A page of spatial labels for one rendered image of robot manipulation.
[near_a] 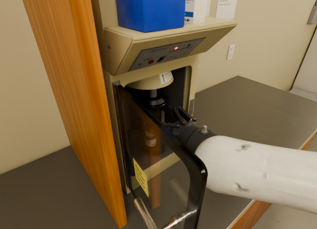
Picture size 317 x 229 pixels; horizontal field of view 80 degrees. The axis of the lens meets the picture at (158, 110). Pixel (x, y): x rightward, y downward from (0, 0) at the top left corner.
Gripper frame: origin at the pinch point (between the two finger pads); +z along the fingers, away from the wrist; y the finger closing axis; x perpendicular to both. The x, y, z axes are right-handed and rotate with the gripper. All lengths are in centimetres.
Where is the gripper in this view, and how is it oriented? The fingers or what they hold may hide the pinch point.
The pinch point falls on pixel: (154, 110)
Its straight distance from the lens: 69.8
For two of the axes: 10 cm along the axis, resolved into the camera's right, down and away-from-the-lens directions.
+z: -6.2, -4.1, 6.7
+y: -7.8, 3.3, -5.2
